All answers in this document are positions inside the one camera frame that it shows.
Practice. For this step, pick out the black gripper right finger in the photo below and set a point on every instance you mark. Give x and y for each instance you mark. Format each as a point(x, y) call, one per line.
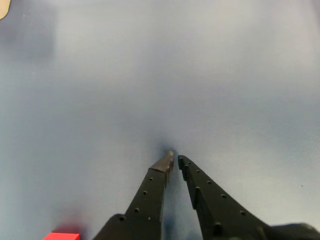
point(220, 212)

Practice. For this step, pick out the red cube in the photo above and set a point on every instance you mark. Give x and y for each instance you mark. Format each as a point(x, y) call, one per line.
point(62, 236)

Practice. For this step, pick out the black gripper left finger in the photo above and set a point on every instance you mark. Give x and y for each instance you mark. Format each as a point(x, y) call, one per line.
point(150, 197)

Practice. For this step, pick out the beige rounded box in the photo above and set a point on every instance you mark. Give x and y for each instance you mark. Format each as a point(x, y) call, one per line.
point(3, 8)

